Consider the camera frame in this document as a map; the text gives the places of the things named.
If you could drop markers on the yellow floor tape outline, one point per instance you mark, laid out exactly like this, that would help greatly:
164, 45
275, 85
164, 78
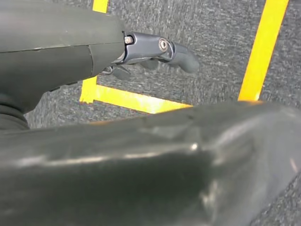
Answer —
141, 101

